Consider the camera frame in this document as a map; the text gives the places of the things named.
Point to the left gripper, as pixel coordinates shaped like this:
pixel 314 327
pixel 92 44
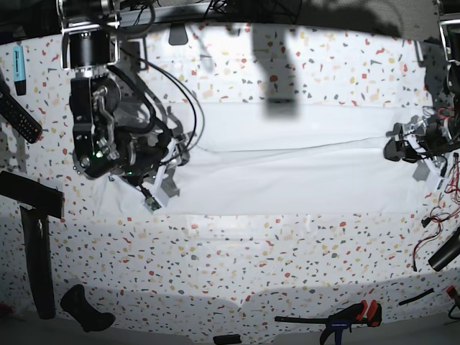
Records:
pixel 425 141

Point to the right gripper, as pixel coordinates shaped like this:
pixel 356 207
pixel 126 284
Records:
pixel 147 164

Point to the white T-shirt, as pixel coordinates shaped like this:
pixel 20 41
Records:
pixel 254 159

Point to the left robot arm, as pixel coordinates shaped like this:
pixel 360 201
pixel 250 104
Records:
pixel 442 70

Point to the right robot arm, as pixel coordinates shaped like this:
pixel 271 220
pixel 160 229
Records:
pixel 91 36

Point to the black cylinder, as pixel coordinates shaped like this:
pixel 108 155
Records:
pixel 446 253

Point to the terrazzo patterned tablecloth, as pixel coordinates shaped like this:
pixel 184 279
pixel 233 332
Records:
pixel 200 276

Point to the black tape strip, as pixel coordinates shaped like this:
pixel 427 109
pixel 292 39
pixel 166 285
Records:
pixel 47 200

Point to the short black rod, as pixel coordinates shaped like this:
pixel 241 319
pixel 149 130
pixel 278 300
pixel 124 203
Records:
pixel 416 297

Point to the long black tube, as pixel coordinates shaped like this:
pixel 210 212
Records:
pixel 37 250

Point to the black orange bar clamp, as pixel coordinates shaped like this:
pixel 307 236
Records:
pixel 356 314

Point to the black TV remote control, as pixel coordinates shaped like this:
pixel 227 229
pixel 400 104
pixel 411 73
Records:
pixel 18 117

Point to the blue highlighter marker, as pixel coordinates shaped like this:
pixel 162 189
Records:
pixel 19 71

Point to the small black rectangular device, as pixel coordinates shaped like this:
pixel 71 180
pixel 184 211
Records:
pixel 228 339

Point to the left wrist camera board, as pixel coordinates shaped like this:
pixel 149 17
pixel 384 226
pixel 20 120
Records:
pixel 438 183

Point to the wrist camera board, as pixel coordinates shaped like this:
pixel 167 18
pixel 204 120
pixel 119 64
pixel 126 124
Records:
pixel 151 204
pixel 438 183

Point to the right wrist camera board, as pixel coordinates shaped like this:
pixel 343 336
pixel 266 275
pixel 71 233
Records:
pixel 151 204

